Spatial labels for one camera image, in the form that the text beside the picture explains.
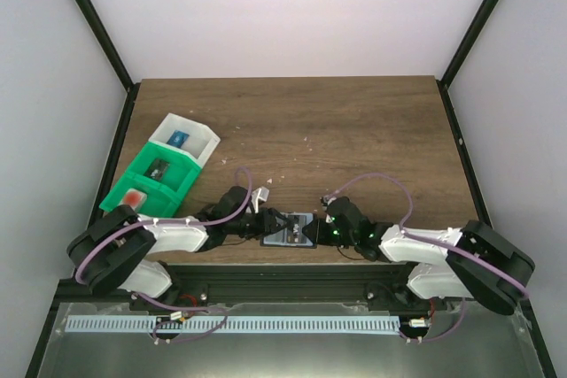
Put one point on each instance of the light blue cable duct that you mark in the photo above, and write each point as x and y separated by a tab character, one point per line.
364	325

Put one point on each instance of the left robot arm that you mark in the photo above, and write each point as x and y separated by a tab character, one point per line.
112	253

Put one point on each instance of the green plastic bin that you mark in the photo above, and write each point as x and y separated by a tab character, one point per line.
160	201
168	168

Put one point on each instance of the white plastic bin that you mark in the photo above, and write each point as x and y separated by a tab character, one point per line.
195	140

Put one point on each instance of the black leather card holder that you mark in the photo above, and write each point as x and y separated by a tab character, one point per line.
290	243

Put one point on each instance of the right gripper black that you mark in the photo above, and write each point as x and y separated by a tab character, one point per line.
318	235

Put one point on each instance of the dark card in bin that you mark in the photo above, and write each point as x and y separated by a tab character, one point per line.
157	169

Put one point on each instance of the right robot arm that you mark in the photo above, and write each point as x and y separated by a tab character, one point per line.
472	262

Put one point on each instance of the black aluminium frame rail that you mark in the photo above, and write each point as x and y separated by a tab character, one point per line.
380	287

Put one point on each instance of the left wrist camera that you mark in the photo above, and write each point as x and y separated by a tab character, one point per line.
259	196

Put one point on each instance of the green plastic bin middle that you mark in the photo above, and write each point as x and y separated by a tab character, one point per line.
168	168

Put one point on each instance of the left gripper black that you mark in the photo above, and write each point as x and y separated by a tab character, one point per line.
268	224

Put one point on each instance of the black VIP card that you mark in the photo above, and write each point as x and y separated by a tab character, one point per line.
293	229

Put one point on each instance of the red and white card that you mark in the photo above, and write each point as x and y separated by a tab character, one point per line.
134	198

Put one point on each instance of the green plastic bin front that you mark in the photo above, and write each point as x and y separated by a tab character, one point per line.
160	201

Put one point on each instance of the blue card in bin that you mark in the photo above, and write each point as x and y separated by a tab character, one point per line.
177	139

